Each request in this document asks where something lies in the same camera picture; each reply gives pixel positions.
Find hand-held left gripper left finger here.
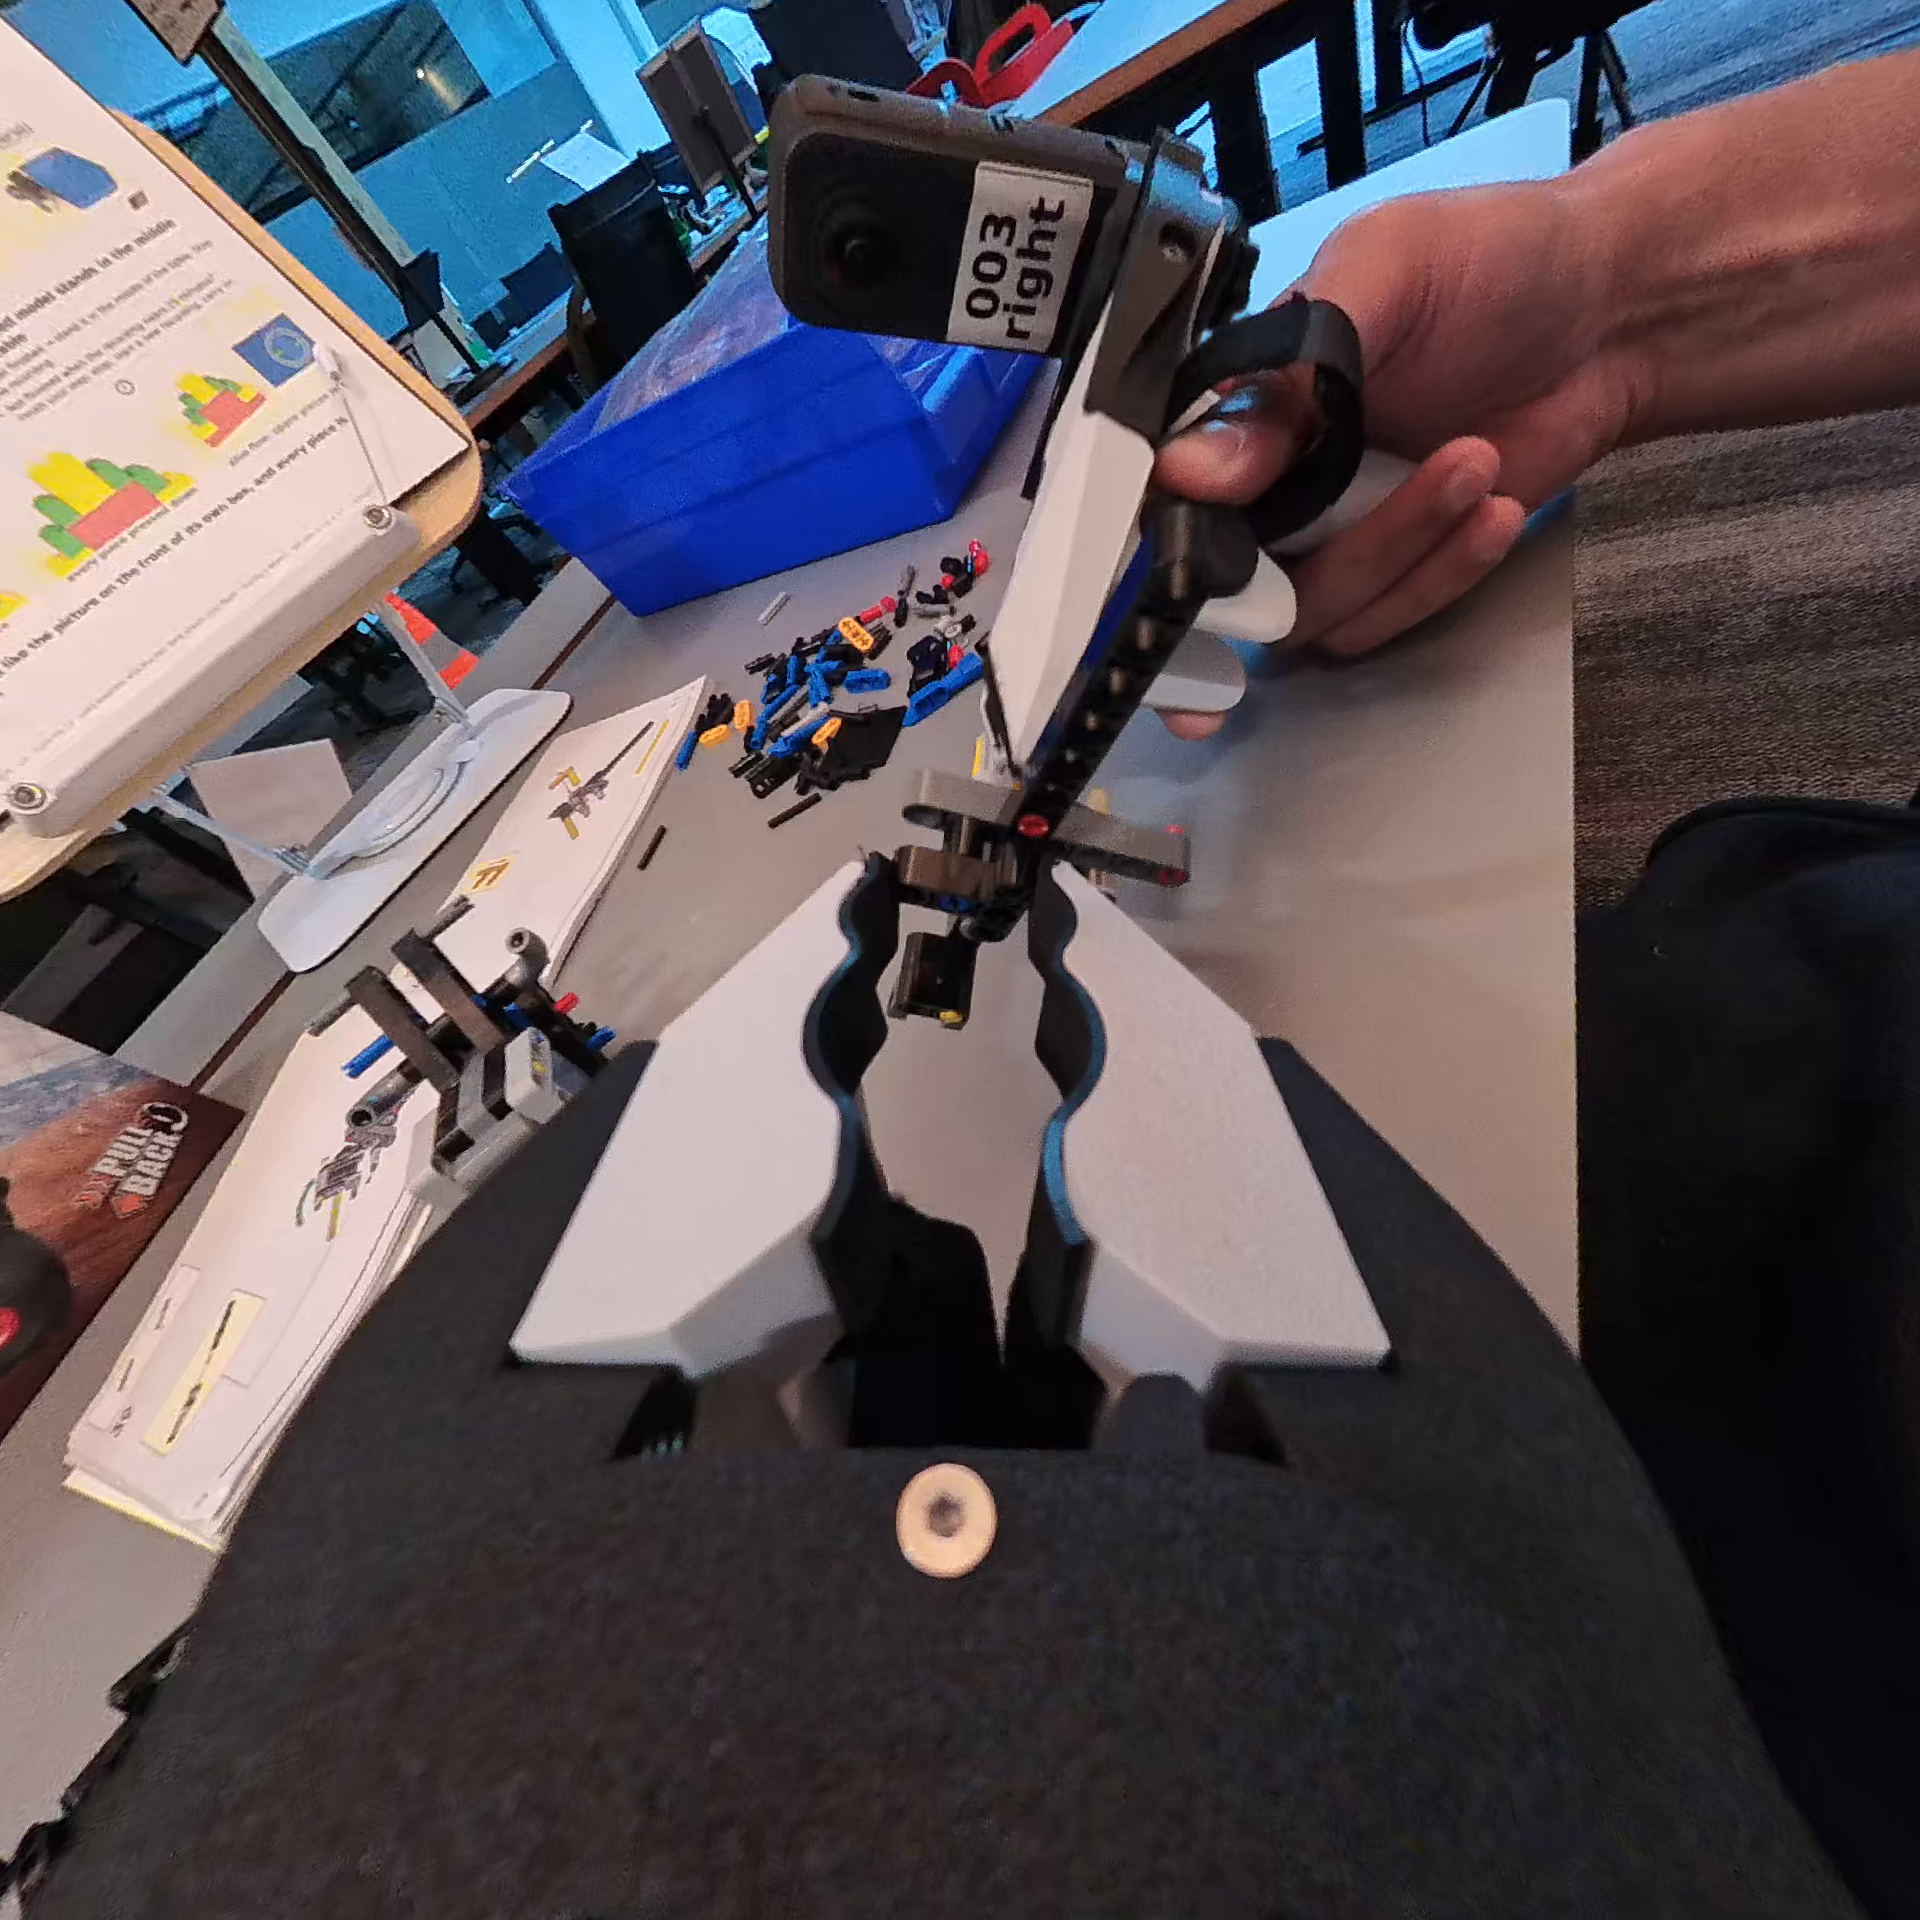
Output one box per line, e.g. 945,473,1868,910
509,857,910,1449

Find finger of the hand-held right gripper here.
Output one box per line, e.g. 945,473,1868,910
977,320,1160,782

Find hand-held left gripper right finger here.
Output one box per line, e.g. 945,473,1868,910
1013,867,1391,1404

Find long black lego beam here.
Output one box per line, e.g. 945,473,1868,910
983,497,1208,939

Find small black lego assembly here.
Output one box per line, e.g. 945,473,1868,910
892,772,1198,1033

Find person's right forearm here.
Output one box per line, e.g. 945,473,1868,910
1575,17,1920,454

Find pile of small lego pieces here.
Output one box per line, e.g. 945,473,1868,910
672,538,999,831

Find grey lego vehicle model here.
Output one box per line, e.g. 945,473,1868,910
305,921,620,1192

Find open lego instruction booklet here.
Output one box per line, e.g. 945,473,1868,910
448,674,710,974

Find stack of lego instruction booklets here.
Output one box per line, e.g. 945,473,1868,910
64,998,495,1551

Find person's right hand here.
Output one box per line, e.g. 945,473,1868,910
1147,159,1643,740

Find computer monitor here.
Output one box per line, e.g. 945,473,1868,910
638,23,758,174

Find black office chair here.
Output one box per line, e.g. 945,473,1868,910
543,159,710,395

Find blue plastic bin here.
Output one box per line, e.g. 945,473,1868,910
502,294,1051,620

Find white metal board stand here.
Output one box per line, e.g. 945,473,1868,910
141,353,576,974

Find wooden backing board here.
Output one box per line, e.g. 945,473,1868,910
0,112,484,904

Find dark trousers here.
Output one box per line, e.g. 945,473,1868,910
1575,796,1920,1920

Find printed cardboard box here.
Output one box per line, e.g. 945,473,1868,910
0,1014,245,1442

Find white instruction board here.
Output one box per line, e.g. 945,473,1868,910
0,17,472,841

